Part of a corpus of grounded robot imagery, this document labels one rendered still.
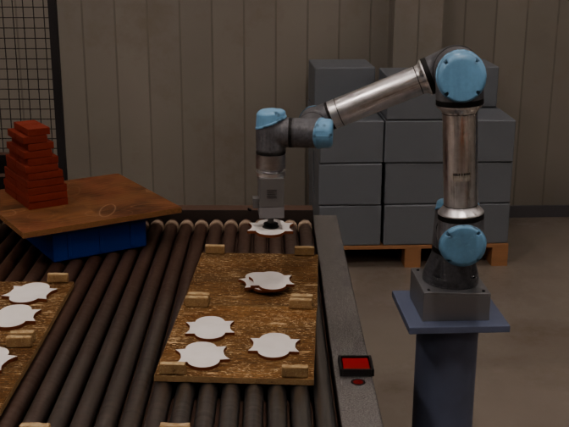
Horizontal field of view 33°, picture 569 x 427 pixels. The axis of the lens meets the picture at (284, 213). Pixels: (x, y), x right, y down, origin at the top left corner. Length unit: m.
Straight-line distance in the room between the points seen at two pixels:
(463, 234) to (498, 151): 3.10
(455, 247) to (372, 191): 2.99
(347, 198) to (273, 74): 1.17
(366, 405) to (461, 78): 0.80
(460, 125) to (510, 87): 4.09
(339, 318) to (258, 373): 0.41
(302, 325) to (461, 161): 0.56
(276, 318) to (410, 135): 3.06
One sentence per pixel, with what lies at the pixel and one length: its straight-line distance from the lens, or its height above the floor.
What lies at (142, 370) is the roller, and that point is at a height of 0.92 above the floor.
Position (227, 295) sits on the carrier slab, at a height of 0.94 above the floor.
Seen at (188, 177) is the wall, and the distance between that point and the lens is 6.31.
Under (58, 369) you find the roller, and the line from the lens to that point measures 2.25.
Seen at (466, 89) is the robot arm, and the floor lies 1.51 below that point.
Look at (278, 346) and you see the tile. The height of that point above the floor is 0.94.
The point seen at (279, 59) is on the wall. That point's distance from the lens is 6.17.
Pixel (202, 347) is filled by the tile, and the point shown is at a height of 0.94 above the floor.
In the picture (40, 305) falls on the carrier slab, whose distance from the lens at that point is 2.57.
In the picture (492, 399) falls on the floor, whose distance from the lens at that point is 4.15.
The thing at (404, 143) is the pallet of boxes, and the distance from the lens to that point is 5.37.
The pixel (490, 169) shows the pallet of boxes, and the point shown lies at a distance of 5.52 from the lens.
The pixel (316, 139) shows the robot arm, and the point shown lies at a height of 1.37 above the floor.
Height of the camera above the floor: 1.88
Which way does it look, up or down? 17 degrees down
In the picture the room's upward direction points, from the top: straight up
